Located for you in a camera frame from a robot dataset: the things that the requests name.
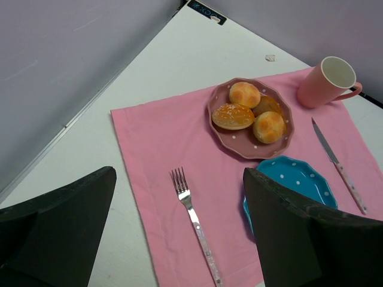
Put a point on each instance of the aluminium table frame rail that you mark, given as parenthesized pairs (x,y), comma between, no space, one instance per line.
(57,57)

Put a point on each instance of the pink cloth placemat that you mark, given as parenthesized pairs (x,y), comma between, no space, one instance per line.
(159,136)

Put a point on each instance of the left corner label sticker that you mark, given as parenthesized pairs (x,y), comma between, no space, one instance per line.
(207,12)

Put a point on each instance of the round bread roll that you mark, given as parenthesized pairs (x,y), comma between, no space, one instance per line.
(269,127)
(244,93)

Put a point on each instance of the mauve polka dot plate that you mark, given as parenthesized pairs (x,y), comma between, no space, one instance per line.
(243,142)

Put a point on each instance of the dark brown flat bread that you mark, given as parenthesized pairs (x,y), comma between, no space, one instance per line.
(267,103)

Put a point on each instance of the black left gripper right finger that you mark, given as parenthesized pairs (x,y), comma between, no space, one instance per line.
(301,242)

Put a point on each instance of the knife with pink handle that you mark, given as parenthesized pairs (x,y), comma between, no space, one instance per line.
(341,170)

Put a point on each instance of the small white debris scrap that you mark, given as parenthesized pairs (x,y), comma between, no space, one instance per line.
(270,58)

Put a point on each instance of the sesame seed bun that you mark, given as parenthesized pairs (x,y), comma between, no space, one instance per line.
(233,116)

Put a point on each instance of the blue polka dot plate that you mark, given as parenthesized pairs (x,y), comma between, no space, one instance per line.
(300,177)

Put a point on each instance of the fork with pink handle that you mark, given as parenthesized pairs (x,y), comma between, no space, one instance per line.
(184,195)

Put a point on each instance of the pink mug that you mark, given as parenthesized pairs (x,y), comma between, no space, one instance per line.
(331,80)

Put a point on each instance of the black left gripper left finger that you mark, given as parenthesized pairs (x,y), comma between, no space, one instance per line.
(53,239)

